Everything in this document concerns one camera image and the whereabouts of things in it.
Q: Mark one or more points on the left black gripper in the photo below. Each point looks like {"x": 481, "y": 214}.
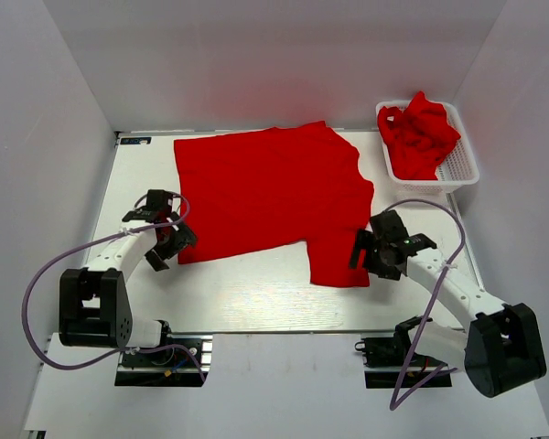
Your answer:
{"x": 185, "y": 237}

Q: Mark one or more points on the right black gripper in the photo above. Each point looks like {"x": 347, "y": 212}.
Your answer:
{"x": 364, "y": 240}

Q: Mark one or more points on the red t shirt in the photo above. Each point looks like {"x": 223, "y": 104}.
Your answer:
{"x": 260, "y": 190}

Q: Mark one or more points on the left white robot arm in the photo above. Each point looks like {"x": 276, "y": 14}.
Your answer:
{"x": 94, "y": 308}

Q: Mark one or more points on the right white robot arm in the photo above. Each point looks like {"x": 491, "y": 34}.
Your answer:
{"x": 498, "y": 346}

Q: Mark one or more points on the red shirts pile in basket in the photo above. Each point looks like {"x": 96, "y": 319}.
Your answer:
{"x": 418, "y": 138}

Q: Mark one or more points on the white plastic basket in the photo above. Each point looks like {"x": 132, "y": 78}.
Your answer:
{"x": 459, "y": 169}

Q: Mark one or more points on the blue label sticker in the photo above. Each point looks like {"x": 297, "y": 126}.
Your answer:
{"x": 142, "y": 140}

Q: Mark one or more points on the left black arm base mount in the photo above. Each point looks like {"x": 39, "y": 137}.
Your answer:
{"x": 171, "y": 368}

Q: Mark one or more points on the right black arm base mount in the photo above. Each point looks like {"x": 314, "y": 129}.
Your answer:
{"x": 383, "y": 356}

